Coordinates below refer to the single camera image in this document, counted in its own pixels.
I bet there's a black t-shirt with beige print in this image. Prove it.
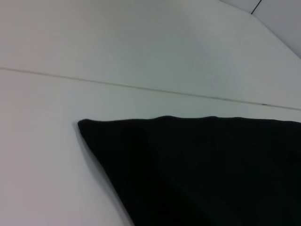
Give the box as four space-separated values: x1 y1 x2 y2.
77 115 301 226

